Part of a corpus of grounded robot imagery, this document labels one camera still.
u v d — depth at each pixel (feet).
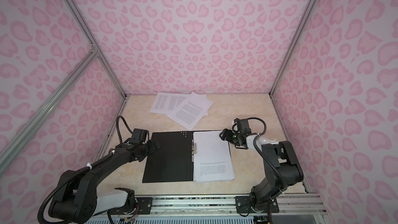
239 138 2.36
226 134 2.79
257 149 1.61
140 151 2.27
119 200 2.02
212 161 2.83
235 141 2.71
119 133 2.27
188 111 3.61
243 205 2.41
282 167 1.48
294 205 2.43
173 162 2.90
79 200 1.34
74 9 2.51
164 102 3.85
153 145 2.68
